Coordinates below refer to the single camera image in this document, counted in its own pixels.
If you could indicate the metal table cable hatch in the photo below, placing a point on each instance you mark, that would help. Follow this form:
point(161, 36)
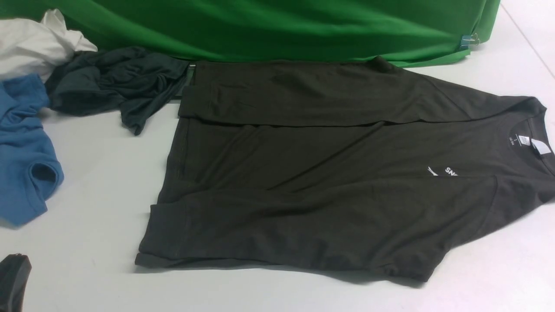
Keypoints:
point(184, 84)

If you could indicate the gray long-sleeved shirt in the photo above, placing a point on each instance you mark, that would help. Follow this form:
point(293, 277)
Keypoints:
point(342, 167)

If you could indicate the blue binder clip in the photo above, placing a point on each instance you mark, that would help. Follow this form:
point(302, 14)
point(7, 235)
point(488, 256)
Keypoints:
point(468, 41)

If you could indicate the green backdrop cloth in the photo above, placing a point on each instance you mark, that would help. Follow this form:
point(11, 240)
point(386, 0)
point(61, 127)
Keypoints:
point(408, 33)

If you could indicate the white crumpled garment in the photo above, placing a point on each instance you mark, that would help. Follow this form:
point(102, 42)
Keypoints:
point(28, 47)

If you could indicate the blue t-shirt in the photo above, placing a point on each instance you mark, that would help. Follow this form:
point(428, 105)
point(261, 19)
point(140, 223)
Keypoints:
point(30, 172)

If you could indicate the dark teal crumpled garment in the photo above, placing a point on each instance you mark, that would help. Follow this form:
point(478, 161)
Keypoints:
point(132, 80)

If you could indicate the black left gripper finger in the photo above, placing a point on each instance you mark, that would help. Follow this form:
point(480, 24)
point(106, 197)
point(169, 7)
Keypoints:
point(14, 273)

